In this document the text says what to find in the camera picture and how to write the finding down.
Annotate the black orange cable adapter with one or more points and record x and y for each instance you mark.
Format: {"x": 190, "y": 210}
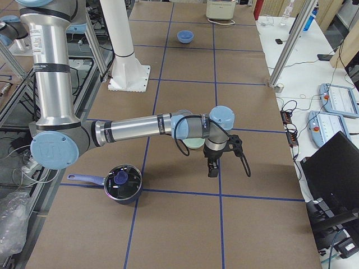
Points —
{"x": 286, "y": 117}

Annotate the dark blue saucepan with lid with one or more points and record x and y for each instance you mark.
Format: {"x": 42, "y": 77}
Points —
{"x": 123, "y": 184}

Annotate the black laptop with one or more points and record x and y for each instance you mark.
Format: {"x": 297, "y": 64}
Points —
{"x": 332, "y": 173}

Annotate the blue teach pendant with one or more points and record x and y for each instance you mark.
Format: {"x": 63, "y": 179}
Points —
{"x": 338, "y": 99}
{"x": 323, "y": 126}

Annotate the crumpled clear plastic bag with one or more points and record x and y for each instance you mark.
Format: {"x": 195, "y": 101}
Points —
{"x": 15, "y": 209}

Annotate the clear plastic bottle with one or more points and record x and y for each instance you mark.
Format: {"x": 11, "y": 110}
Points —
{"x": 287, "y": 12}

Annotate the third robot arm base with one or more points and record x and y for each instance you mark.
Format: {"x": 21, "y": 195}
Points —
{"x": 15, "y": 36}

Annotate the aluminium frame post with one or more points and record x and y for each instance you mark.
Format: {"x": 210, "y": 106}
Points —
{"x": 299, "y": 24}

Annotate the blue teach pendant upper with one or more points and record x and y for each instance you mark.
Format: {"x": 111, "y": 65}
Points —
{"x": 338, "y": 99}

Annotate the white pedestal column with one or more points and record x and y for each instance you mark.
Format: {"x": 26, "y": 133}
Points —
{"x": 128, "y": 74}

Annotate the blue teach pendant lower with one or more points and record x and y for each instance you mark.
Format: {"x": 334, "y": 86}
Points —
{"x": 323, "y": 126}

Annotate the blue bowl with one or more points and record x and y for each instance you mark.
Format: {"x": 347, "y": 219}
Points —
{"x": 185, "y": 36}

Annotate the light green bowl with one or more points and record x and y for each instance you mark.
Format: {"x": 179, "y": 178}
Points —
{"x": 194, "y": 143}

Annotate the black smartphone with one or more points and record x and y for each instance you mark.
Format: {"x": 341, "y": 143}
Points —
{"x": 324, "y": 57}

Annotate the cream and chrome toaster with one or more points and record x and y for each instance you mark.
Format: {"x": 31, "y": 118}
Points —
{"x": 220, "y": 10}

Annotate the blue water bottle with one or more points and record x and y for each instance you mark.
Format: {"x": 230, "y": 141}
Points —
{"x": 311, "y": 17}

